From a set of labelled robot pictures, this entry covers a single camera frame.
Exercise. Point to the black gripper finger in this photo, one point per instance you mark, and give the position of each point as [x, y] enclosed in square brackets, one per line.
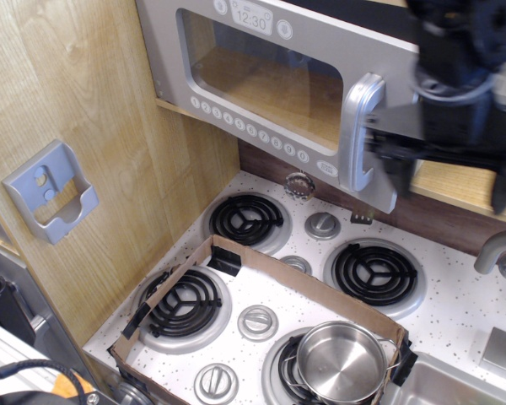
[498, 197]
[400, 172]

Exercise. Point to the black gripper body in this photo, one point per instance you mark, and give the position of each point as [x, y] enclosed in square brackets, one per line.
[472, 135]

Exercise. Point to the silver toy microwave door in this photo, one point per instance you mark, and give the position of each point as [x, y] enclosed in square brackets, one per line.
[293, 78]

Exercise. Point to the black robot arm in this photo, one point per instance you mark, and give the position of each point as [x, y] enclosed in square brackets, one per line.
[461, 49]

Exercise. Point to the wooden shelf board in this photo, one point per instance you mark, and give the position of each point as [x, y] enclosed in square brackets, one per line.
[459, 186]

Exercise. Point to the silver toy faucet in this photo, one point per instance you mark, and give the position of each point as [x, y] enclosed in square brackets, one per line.
[493, 253]

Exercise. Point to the hanging metal slotted spatula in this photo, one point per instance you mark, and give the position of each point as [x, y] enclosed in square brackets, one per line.
[361, 218]

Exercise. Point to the back silver stove knob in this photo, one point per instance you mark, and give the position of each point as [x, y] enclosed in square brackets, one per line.
[322, 226]

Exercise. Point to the silver stove knob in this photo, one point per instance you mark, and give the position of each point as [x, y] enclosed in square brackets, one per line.
[257, 323]
[322, 226]
[298, 263]
[216, 384]

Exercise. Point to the hanging metal strainer ladle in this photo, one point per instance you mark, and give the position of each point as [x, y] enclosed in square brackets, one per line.
[299, 186]

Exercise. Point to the back right black burner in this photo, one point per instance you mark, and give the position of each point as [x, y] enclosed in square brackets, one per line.
[378, 272]

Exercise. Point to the black burner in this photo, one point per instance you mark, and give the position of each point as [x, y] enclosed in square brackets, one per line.
[378, 272]
[191, 315]
[251, 219]
[281, 382]

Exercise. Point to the middle silver stove knob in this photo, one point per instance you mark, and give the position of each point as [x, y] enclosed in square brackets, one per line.
[298, 263]

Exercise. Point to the back left black burner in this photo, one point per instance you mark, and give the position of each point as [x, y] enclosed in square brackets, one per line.
[251, 219]

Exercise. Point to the stainless steel pot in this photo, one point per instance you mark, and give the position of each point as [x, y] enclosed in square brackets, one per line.
[340, 362]

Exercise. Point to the centre silver stove knob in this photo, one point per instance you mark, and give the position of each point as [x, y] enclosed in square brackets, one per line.
[257, 323]

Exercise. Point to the metal sink basin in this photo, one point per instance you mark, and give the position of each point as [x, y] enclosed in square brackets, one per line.
[423, 379]

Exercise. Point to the front right black burner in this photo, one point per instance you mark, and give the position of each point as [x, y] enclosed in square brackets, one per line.
[281, 382]

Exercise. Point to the front left black burner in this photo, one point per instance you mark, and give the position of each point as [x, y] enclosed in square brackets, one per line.
[191, 315]

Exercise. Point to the front silver stove knob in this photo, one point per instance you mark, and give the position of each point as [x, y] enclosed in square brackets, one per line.
[216, 384]

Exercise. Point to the silver oven front knob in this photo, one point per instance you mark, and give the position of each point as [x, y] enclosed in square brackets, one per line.
[127, 394]

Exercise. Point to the brown cardboard barrier frame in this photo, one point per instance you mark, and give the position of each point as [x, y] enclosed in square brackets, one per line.
[299, 300]

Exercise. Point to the grey wall phone holder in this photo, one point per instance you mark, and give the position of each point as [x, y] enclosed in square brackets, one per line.
[40, 180]

